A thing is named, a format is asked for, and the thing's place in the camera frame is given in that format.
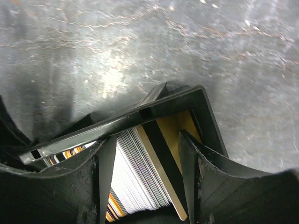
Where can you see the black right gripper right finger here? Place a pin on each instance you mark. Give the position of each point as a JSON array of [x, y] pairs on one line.
[[221, 191]]

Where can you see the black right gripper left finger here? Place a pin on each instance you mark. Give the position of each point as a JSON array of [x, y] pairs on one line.
[[74, 191]]

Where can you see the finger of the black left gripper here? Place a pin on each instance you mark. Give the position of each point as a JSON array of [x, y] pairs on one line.
[[13, 141]]

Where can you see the black card box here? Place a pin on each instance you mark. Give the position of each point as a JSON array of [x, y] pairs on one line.
[[157, 104]]

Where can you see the stack of white cards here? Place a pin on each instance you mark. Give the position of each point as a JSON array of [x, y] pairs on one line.
[[130, 181]]

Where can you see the gold card in box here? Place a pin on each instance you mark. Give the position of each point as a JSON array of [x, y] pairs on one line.
[[161, 141]]

